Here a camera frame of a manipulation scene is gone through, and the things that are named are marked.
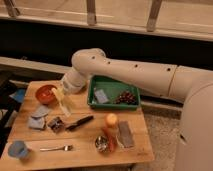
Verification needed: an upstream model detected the blue plastic cup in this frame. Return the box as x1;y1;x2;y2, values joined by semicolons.
8;140;29;159

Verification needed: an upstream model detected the grey sponge block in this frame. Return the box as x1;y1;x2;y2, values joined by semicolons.
118;121;134;148

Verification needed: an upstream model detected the red bowl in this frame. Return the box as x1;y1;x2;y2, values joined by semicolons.
35;84;56;105

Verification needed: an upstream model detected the orange fruit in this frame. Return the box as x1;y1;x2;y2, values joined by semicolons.
105;113;118;128

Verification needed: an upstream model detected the small metal clip toy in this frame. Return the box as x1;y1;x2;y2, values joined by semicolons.
47;117;64;133

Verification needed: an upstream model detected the small metal cup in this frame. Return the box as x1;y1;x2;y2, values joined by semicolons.
95;136;108;152

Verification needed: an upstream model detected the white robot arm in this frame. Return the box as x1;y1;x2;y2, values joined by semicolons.
60;48;213;171

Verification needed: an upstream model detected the dark grape bunch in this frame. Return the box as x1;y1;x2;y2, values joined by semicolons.
115;91;136;105

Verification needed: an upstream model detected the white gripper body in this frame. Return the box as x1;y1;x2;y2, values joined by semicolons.
61;68;87;94

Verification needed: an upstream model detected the orange carrot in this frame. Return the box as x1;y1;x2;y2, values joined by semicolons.
102;127;116;152

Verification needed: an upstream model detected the yellow banana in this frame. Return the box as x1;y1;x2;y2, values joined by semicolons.
55;88;71;117

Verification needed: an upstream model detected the green plastic tray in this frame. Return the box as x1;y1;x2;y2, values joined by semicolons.
87;76;140;110

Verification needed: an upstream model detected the blue object at table edge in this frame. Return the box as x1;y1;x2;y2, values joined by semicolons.
11;88;26;103

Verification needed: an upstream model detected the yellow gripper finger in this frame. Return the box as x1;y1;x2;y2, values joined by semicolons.
51;87;60;97

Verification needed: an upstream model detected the blue grey cloth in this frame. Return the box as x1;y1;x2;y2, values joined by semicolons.
28;105;50;130

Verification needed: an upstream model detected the blue sponge in tray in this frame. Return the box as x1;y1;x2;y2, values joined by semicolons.
94;89;109;104

